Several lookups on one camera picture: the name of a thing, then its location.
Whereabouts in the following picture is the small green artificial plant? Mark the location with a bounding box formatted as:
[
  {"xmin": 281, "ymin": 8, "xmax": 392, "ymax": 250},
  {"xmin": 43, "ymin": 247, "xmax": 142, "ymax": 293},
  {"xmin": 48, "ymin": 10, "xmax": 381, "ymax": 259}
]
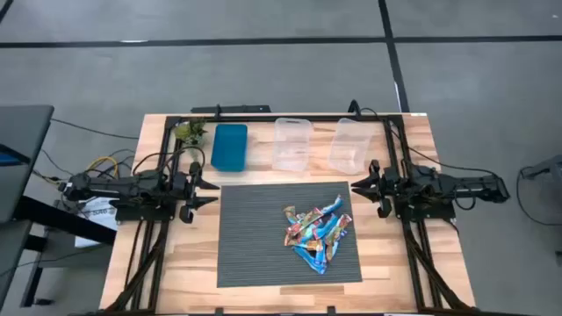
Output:
[{"xmin": 174, "ymin": 117, "xmax": 209, "ymax": 149}]

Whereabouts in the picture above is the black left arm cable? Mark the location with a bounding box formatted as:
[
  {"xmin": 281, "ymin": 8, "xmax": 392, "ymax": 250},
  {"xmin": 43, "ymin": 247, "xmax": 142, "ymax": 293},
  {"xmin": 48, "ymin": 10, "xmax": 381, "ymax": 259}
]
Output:
[{"xmin": 131, "ymin": 146, "xmax": 207, "ymax": 176}]

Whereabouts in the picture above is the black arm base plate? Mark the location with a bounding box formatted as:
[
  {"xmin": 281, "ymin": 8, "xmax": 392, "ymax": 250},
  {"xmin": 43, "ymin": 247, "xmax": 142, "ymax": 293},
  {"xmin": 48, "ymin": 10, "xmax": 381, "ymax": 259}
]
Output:
[
  {"xmin": 394, "ymin": 202, "xmax": 457, "ymax": 222},
  {"xmin": 114, "ymin": 204, "xmax": 177, "ymax": 222}
]

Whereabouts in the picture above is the blue plastic bin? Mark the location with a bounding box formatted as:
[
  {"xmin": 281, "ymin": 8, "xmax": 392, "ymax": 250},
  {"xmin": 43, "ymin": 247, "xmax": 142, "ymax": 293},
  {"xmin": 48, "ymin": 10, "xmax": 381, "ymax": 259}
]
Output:
[{"xmin": 210, "ymin": 123, "xmax": 249, "ymax": 173}]

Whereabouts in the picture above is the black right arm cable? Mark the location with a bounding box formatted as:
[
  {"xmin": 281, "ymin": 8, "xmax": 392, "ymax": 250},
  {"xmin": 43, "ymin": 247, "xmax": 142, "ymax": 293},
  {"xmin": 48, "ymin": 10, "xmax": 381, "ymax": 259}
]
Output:
[{"xmin": 453, "ymin": 183, "xmax": 478, "ymax": 211}]

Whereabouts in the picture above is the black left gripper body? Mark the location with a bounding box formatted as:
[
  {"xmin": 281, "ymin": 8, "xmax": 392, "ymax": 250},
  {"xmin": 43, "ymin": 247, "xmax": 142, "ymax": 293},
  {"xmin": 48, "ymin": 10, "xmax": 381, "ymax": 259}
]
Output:
[{"xmin": 171, "ymin": 161, "xmax": 203, "ymax": 224}]

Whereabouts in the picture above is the black desk beam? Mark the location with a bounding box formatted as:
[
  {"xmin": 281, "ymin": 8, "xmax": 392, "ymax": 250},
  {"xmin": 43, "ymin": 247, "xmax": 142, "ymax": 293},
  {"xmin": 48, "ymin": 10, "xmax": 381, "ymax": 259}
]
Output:
[{"xmin": 12, "ymin": 195, "xmax": 118, "ymax": 245}]

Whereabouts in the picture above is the grey desk top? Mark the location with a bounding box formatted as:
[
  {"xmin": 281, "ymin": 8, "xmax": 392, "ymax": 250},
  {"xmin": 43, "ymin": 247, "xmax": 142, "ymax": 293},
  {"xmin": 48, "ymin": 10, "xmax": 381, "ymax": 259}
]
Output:
[{"xmin": 0, "ymin": 104, "xmax": 55, "ymax": 225}]

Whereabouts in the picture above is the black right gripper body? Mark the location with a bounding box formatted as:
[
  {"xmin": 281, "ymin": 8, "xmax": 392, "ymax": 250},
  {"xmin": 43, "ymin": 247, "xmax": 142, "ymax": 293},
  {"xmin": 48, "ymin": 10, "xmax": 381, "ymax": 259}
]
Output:
[{"xmin": 371, "ymin": 160, "xmax": 400, "ymax": 219}]

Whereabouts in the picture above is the black aluminium table frame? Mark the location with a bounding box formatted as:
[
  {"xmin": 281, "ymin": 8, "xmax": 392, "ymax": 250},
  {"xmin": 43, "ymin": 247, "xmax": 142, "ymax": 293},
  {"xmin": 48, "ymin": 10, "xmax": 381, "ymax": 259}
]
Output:
[{"xmin": 100, "ymin": 112, "xmax": 478, "ymax": 316}]

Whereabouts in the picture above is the black bar-shaped device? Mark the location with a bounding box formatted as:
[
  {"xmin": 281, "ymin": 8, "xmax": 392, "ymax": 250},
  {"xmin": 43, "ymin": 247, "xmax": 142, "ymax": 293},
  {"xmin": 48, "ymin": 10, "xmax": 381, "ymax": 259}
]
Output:
[{"xmin": 191, "ymin": 104, "xmax": 272, "ymax": 115}]

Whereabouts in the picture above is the yellow cable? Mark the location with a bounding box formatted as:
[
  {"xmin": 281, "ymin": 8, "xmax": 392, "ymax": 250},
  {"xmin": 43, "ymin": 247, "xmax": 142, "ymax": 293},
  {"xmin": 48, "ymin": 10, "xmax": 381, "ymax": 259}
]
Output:
[{"xmin": 85, "ymin": 155, "xmax": 119, "ymax": 179}]

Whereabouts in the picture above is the white printed paper sheet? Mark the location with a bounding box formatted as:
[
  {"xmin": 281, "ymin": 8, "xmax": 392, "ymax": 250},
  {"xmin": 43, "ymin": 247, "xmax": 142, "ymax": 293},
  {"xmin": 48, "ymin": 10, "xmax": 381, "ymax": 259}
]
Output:
[{"xmin": 74, "ymin": 197, "xmax": 119, "ymax": 249}]

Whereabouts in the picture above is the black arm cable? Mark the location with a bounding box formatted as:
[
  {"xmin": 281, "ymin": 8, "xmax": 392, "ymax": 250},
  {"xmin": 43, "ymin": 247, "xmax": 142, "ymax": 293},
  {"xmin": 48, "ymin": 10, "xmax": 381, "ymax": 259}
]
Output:
[
  {"xmin": 131, "ymin": 146, "xmax": 207, "ymax": 176},
  {"xmin": 453, "ymin": 183, "xmax": 478, "ymax": 211}
]

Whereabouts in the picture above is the grey ribbed mat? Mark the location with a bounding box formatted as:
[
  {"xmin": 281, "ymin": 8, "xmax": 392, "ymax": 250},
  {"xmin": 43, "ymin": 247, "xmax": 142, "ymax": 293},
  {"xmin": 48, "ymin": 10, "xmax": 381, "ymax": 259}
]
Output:
[{"xmin": 217, "ymin": 181, "xmax": 364, "ymax": 289}]

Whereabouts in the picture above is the clear plastic bin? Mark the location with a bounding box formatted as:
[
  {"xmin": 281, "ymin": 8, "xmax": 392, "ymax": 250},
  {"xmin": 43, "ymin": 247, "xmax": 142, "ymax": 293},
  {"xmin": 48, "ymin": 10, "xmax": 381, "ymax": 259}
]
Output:
[
  {"xmin": 271, "ymin": 117, "xmax": 314, "ymax": 173},
  {"xmin": 328, "ymin": 117, "xmax": 375, "ymax": 176}
]

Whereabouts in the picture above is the grey chair base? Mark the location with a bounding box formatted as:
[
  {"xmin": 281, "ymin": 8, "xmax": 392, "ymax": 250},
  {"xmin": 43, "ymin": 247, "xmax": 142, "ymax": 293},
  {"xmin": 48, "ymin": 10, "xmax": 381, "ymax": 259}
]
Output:
[{"xmin": 520, "ymin": 153, "xmax": 562, "ymax": 185}]

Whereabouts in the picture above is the black rig cable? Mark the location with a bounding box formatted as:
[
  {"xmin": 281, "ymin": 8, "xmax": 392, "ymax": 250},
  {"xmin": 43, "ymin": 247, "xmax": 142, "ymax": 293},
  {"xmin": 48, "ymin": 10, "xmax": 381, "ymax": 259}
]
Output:
[{"xmin": 348, "ymin": 99, "xmax": 500, "ymax": 179}]

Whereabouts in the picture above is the black floor cable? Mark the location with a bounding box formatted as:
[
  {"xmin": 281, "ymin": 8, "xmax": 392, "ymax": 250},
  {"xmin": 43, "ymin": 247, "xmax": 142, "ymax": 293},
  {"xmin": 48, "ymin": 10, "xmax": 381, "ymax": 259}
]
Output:
[
  {"xmin": 50, "ymin": 117, "xmax": 141, "ymax": 140},
  {"xmin": 515, "ymin": 166, "xmax": 562, "ymax": 227}
]

